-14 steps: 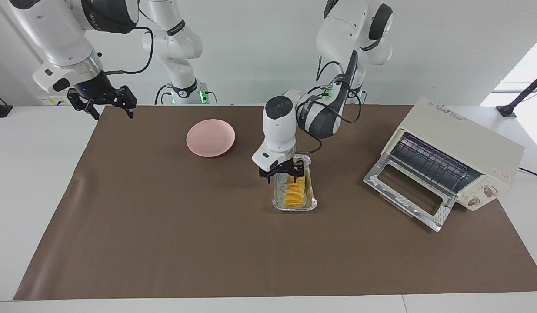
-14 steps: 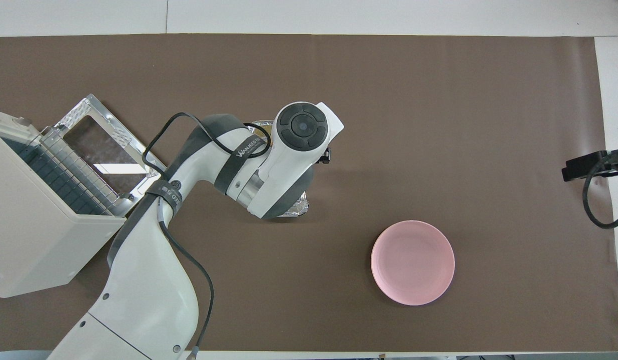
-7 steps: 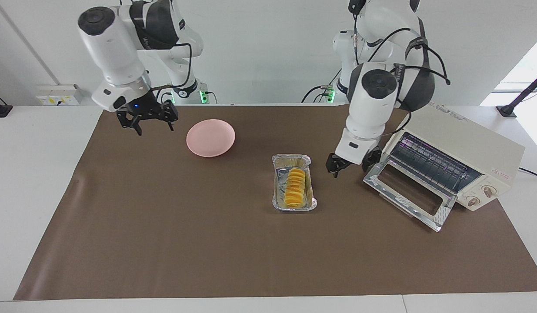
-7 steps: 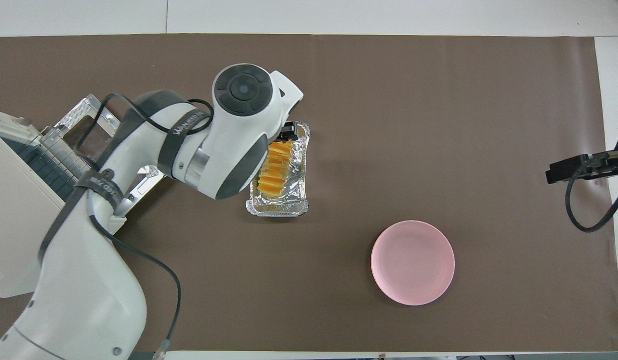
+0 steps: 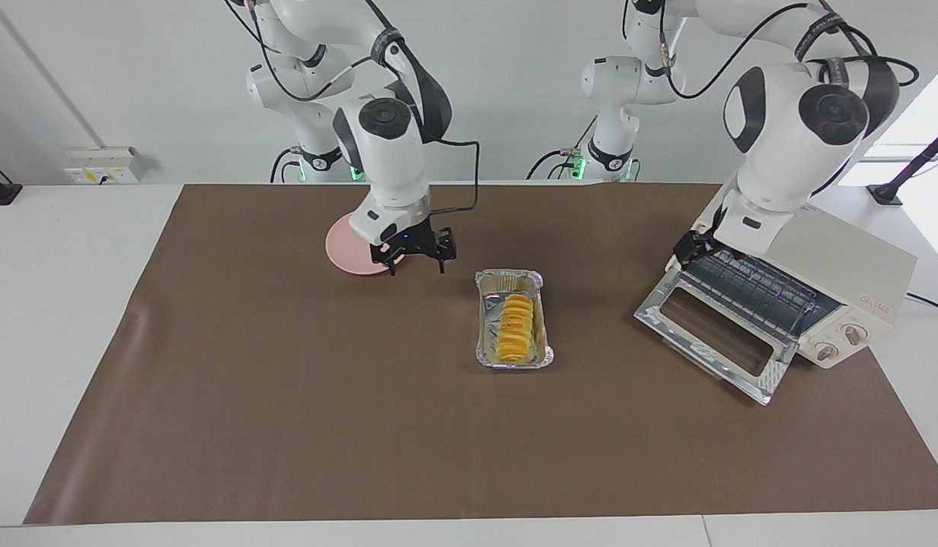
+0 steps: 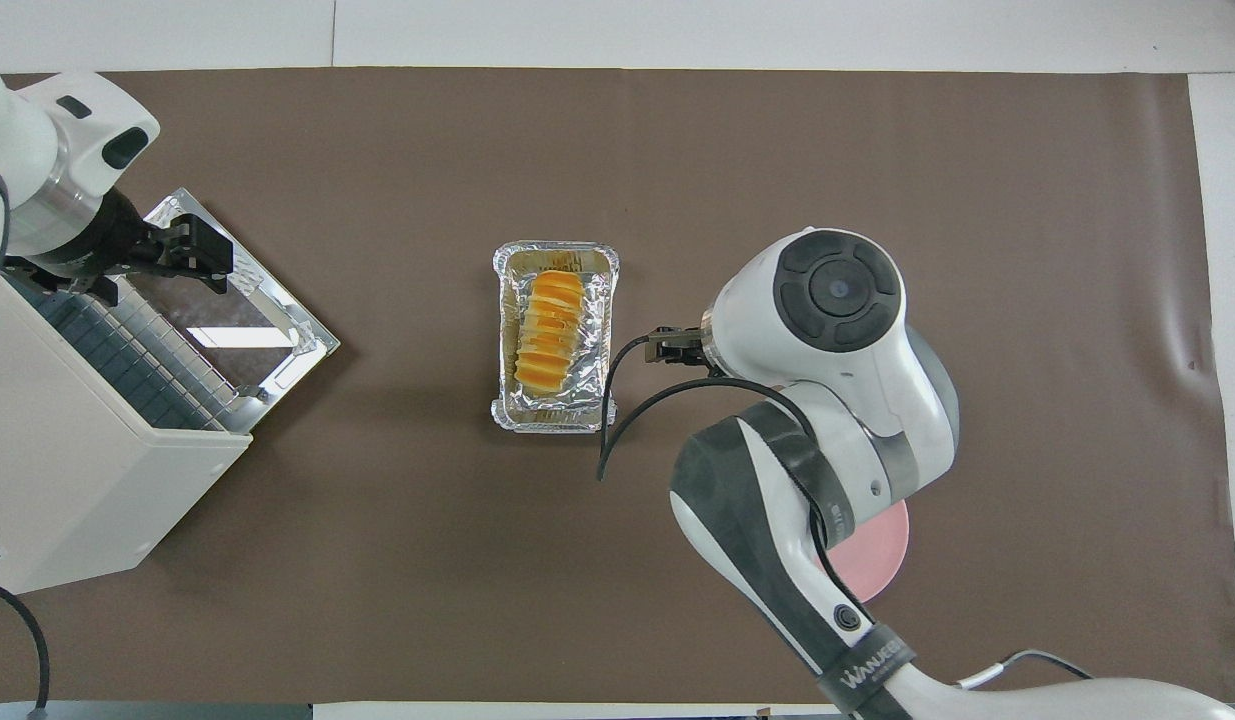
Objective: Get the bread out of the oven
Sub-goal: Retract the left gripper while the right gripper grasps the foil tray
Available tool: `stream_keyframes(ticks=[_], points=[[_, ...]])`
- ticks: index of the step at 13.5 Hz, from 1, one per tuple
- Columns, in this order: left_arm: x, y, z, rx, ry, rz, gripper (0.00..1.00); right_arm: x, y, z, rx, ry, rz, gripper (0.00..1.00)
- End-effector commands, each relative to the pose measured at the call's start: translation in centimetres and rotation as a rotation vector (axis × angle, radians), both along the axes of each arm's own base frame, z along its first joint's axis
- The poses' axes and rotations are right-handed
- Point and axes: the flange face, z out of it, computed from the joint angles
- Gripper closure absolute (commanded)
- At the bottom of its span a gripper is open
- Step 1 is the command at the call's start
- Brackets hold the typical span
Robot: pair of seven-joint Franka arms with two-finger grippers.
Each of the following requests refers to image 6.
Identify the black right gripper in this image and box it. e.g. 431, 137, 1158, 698
645, 328, 714, 367

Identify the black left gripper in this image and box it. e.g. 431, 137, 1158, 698
7, 195, 236, 306

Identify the aluminium foil tray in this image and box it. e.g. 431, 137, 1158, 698
492, 240, 620, 434

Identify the sliced golden bread loaf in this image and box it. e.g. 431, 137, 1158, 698
514, 270, 586, 393

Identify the glass oven door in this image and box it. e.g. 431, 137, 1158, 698
117, 187, 341, 419

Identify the cream white toaster oven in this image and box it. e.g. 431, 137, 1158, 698
0, 265, 255, 596

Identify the pink round plate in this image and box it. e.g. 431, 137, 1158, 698
825, 498, 911, 604

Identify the brown table mat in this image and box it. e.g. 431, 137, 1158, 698
0, 68, 1235, 706

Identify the metal oven wire rack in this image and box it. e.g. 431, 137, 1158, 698
32, 280, 246, 433

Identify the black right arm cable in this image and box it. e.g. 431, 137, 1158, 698
595, 335, 1093, 691

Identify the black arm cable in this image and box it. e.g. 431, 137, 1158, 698
595, 335, 1093, 691
0, 578, 53, 719

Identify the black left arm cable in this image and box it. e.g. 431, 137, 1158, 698
0, 578, 53, 719

